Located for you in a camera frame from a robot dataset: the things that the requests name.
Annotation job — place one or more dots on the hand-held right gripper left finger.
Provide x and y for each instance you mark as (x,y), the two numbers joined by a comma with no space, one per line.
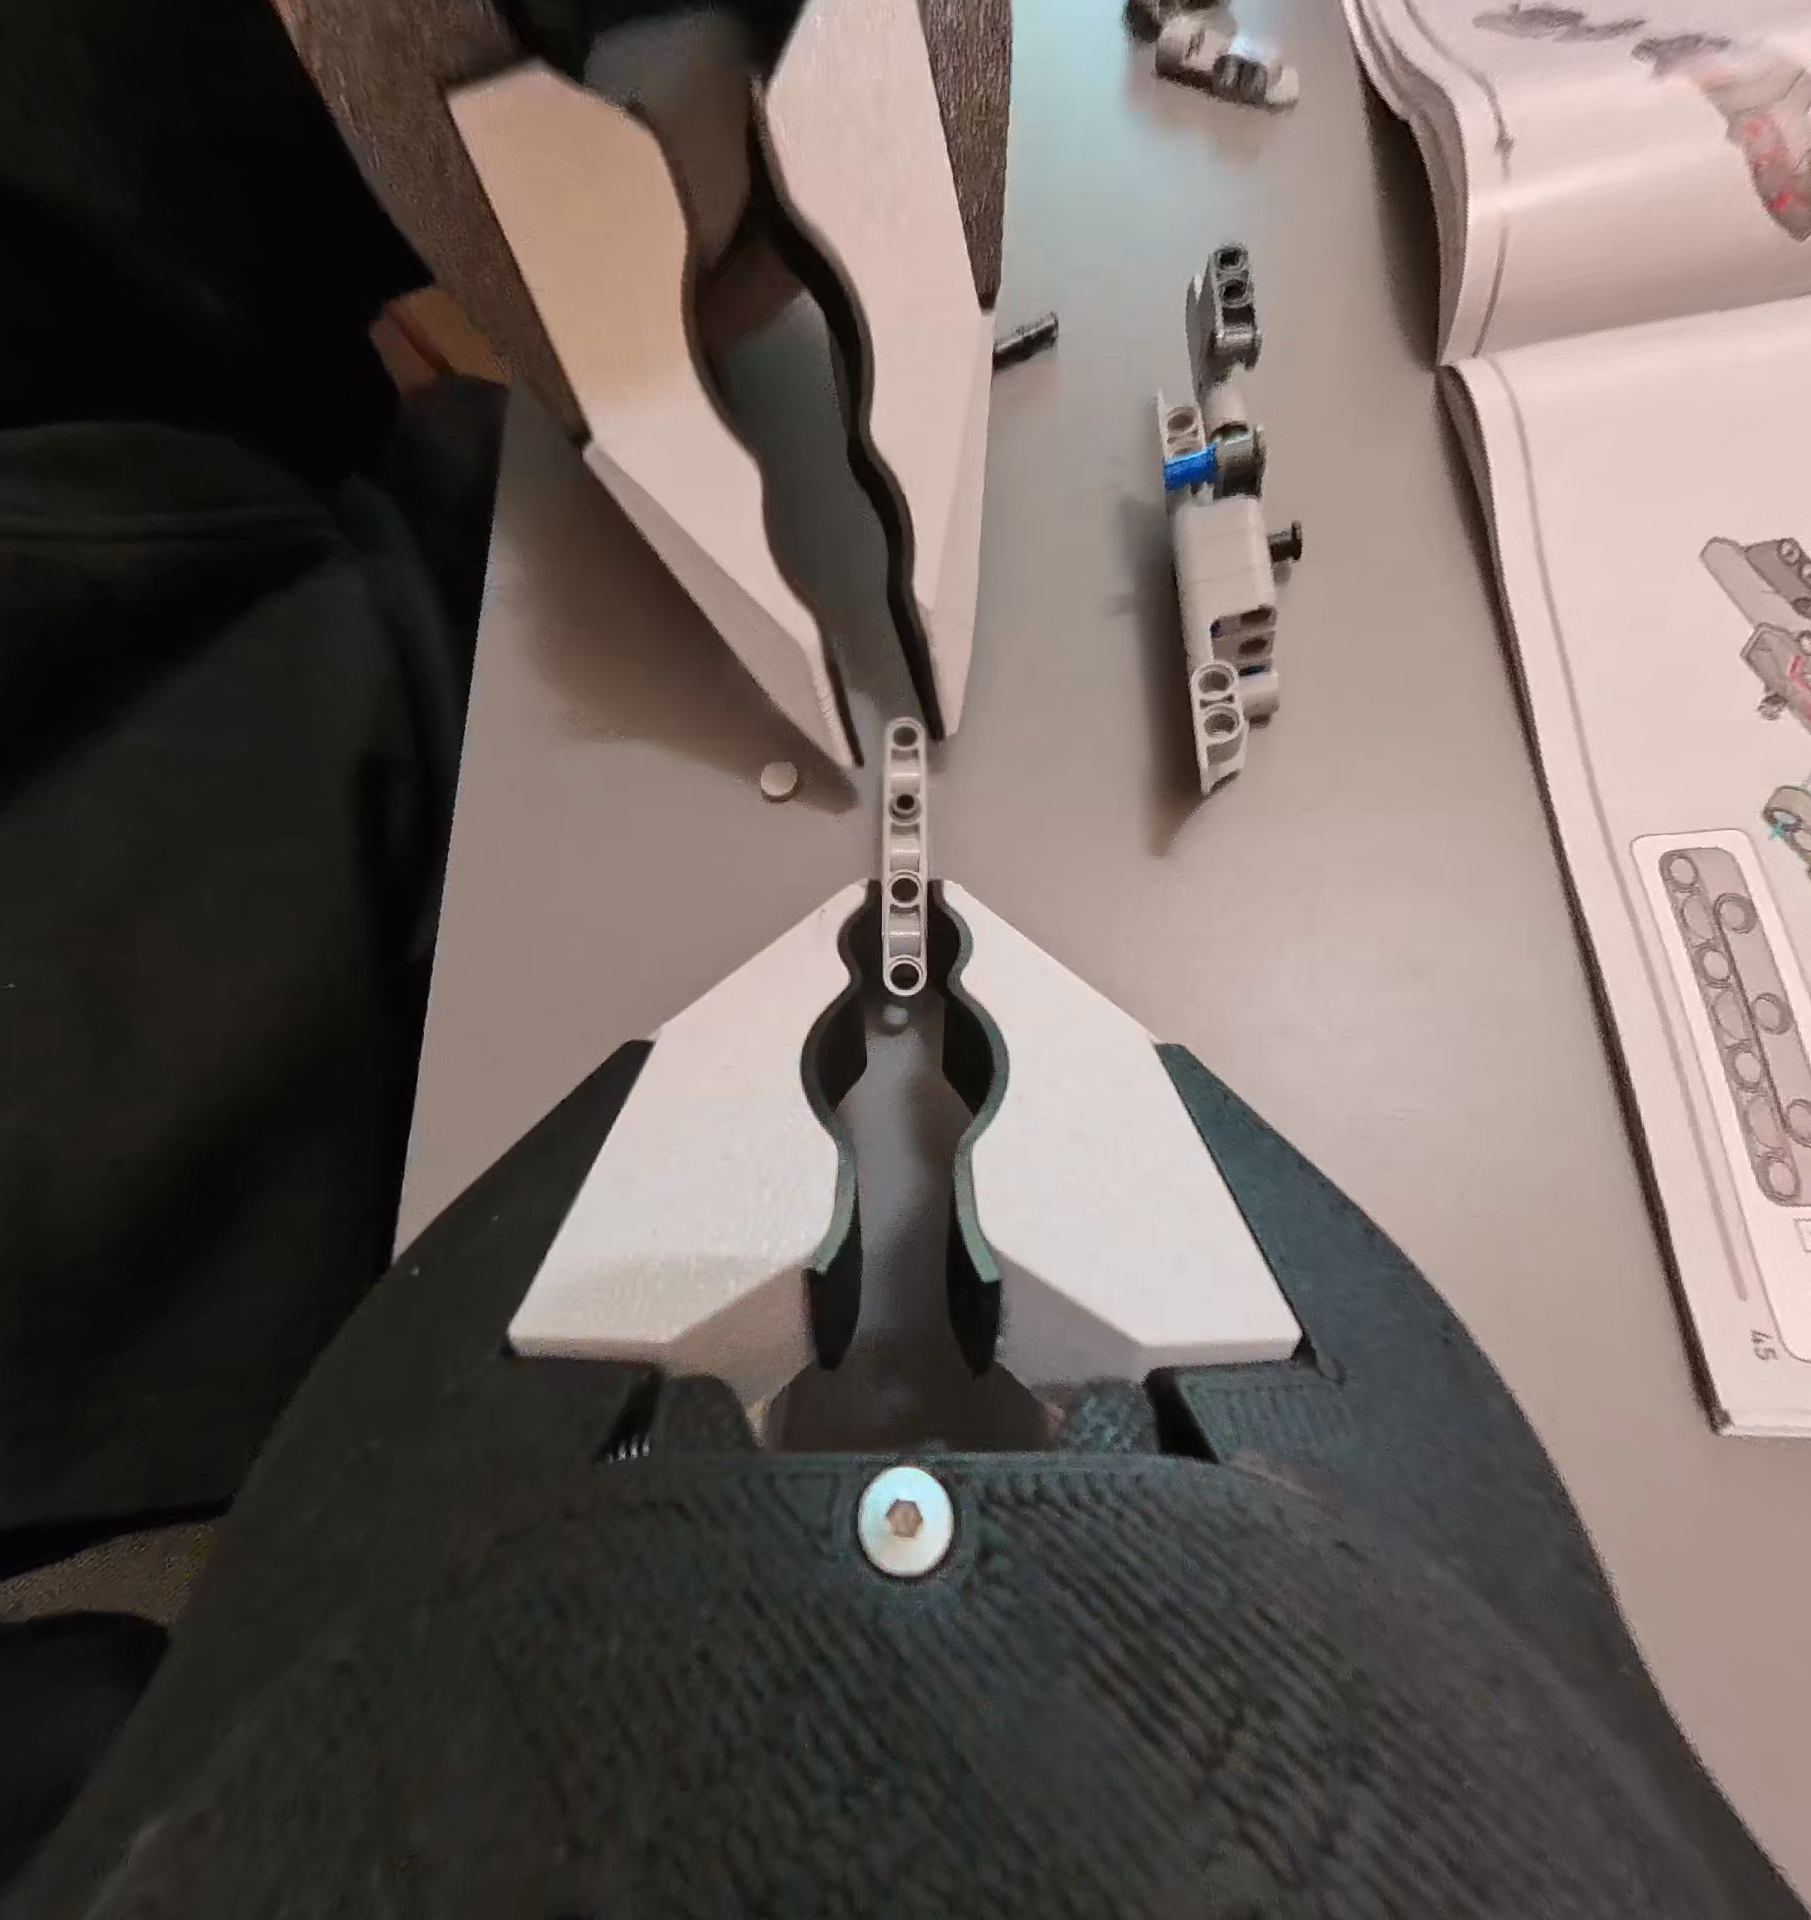
(665,1185)

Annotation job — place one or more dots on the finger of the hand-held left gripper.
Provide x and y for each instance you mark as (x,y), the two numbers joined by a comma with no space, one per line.
(906,225)
(604,301)

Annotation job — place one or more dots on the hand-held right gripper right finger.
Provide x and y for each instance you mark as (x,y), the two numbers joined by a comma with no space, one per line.
(1130,1185)

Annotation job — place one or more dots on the grey toy beam with holes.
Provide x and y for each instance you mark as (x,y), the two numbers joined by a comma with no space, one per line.
(906,853)

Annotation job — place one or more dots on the person's left forearm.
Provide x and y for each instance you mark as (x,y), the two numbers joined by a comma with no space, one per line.
(125,180)

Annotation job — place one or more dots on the grey desk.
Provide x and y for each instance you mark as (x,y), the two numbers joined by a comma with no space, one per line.
(1294,1050)

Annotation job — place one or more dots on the person's left hand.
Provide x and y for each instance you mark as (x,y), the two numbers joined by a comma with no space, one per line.
(432,337)

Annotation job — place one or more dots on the black toy pin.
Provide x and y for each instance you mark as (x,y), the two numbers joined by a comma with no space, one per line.
(1026,337)

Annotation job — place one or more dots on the grey toy beam assembly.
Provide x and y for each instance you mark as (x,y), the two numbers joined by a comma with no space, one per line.
(1222,569)

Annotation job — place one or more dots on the person's black sweatshirt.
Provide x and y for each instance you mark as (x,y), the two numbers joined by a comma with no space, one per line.
(169,900)

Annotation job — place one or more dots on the open instruction booklet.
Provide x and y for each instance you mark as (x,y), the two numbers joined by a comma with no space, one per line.
(1595,180)

